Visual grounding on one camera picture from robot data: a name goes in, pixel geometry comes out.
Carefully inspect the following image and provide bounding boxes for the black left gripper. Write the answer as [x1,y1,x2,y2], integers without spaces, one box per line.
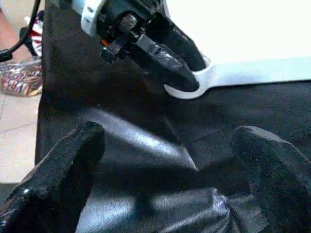
[96,0,208,94]

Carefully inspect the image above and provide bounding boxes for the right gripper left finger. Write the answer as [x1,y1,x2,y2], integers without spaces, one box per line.
[0,121,106,233]

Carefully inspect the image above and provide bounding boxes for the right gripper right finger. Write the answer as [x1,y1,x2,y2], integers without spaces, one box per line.
[230,125,311,233]

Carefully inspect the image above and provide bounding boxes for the white plastic table top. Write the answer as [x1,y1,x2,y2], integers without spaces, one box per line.
[164,0,311,100]

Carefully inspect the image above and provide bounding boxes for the black table mat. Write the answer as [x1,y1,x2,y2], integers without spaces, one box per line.
[34,0,311,233]

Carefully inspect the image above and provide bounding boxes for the clear bag colourful contents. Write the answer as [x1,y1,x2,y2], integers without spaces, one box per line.
[0,58,44,98]

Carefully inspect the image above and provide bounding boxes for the red white cloth pile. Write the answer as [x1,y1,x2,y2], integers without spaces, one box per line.
[23,12,45,57]

